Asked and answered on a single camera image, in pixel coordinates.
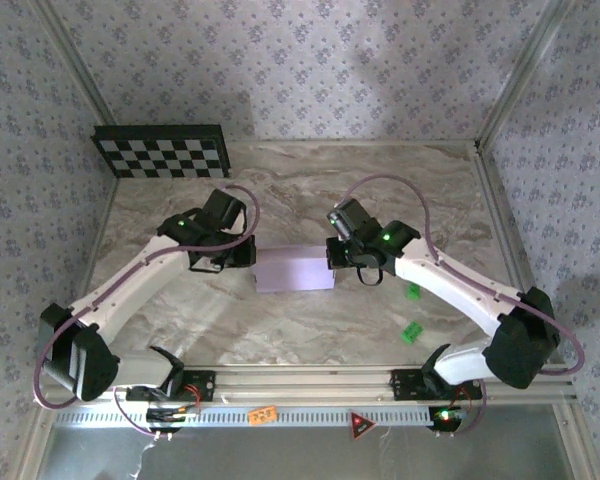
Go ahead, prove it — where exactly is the white and lilac paper box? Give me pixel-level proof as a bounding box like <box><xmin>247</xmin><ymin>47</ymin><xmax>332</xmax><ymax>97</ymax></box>
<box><xmin>253</xmin><ymin>245</ymin><xmax>337</xmax><ymax>294</ymax></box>

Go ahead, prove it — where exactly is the green block lower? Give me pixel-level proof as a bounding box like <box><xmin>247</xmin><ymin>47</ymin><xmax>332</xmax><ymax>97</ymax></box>
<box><xmin>399</xmin><ymin>321</ymin><xmax>425</xmax><ymax>345</ymax></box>

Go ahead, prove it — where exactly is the black and white checkerboard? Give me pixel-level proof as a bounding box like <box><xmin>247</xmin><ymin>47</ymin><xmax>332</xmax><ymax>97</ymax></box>
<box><xmin>90</xmin><ymin>123</ymin><xmax>233</xmax><ymax>180</ymax></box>

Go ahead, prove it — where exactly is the orange label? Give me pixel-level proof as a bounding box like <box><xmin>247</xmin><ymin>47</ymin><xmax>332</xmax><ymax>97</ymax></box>
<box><xmin>247</xmin><ymin>405</ymin><xmax>279</xmax><ymax>426</ymax></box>

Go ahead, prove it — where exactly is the red triangle warning sticker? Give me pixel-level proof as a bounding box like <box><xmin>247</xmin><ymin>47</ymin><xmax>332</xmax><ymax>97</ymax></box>
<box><xmin>349</xmin><ymin>410</ymin><xmax>376</xmax><ymax>442</ymax></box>

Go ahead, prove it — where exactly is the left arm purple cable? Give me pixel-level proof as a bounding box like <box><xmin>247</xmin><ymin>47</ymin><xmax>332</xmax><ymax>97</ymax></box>
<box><xmin>32</xmin><ymin>183</ymin><xmax>261</xmax><ymax>441</ymax></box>

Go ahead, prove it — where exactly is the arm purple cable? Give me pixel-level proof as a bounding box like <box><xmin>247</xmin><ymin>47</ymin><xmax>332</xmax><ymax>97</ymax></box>
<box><xmin>32</xmin><ymin>183</ymin><xmax>261</xmax><ymax>441</ymax></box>
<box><xmin>344</xmin><ymin>173</ymin><xmax>586</xmax><ymax>439</ymax></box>

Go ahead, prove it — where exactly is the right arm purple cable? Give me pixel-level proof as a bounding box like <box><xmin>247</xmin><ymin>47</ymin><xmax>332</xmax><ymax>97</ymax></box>
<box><xmin>344</xmin><ymin>173</ymin><xmax>586</xmax><ymax>439</ymax></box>

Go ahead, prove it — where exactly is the aluminium back rail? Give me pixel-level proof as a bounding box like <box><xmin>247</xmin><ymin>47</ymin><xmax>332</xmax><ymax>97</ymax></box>
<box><xmin>229</xmin><ymin>139</ymin><xmax>479</xmax><ymax>149</ymax></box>

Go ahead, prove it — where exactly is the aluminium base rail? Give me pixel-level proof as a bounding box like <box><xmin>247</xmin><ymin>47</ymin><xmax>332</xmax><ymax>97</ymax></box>
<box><xmin>34</xmin><ymin>364</ymin><xmax>579</xmax><ymax>406</ymax></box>

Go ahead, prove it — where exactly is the aluminium side rail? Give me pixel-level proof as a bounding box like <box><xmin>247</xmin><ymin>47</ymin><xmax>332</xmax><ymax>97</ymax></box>
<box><xmin>472</xmin><ymin>142</ymin><xmax>551</xmax><ymax>364</ymax></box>

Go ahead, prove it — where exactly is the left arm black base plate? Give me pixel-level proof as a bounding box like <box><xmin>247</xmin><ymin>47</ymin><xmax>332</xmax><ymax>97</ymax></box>
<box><xmin>125</xmin><ymin>369</ymin><xmax>217</xmax><ymax>402</ymax></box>

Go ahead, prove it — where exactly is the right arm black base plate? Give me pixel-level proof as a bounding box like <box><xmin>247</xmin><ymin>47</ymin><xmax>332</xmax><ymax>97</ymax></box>
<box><xmin>390</xmin><ymin>367</ymin><xmax>484</xmax><ymax>401</ymax></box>

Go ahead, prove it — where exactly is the grey slotted cable duct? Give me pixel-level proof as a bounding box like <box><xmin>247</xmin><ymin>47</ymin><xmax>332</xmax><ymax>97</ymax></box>
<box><xmin>54</xmin><ymin>405</ymin><xmax>431</xmax><ymax>429</ymax></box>

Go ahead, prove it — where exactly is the aluminium frame post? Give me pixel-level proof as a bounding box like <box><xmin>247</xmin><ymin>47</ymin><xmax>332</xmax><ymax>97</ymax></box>
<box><xmin>477</xmin><ymin>0</ymin><xmax>579</xmax><ymax>149</ymax></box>
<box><xmin>29</xmin><ymin>0</ymin><xmax>119</xmax><ymax>126</ymax></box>

